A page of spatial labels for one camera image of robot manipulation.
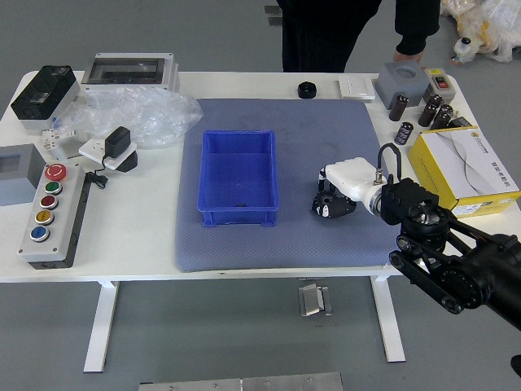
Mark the metal floor bracket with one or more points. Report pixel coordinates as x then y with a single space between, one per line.
309 301

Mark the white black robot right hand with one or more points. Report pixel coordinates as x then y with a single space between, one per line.
352 177

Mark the grey two-button switch box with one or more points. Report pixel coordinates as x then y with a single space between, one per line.
447 91

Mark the person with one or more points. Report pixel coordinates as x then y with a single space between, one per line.
325 32

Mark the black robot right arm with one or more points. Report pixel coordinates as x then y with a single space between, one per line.
468 277

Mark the clear plastic bag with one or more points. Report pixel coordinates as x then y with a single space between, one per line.
154 110

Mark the clear-cover distribution box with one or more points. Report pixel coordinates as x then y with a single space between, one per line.
126 69

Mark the grey five-button control box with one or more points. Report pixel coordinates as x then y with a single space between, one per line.
40 252

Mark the blue plastic box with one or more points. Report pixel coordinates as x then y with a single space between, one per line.
238 155

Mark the white wall switch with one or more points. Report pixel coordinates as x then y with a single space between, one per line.
357 86

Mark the yellowish plastic bag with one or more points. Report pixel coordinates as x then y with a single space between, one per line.
496 24

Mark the grey-blue foam mat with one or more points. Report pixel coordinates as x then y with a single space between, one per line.
325 244

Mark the black capacitor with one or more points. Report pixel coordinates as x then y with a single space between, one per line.
404 132

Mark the grey block with round recess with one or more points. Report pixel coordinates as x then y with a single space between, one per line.
401 85

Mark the white table leg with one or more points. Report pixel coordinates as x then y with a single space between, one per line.
390 338
102 326

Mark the person's left hand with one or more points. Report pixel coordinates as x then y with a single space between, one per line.
407 58

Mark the black power adapter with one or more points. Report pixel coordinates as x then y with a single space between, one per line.
117 140

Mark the white power socket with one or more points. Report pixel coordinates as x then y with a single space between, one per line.
91 148

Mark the yellow white cardboard box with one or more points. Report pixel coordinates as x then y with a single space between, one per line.
468 163

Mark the person's left forearm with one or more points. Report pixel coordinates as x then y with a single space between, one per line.
415 28

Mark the white terminal connector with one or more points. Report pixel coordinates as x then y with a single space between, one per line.
53 138

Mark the white bottle black cap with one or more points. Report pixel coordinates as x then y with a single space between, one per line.
466 49

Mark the black round nut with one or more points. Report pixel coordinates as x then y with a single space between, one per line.
306 90

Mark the grey floor socket plate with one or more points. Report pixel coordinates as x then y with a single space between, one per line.
274 21
272 10

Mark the small black component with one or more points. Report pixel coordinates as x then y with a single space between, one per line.
462 123

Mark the grey enclosure with window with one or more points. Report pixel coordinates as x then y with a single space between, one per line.
16 187

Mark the big black gear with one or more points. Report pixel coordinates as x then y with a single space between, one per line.
325 199

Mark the black and grey enclosure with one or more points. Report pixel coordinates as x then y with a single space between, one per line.
45 91

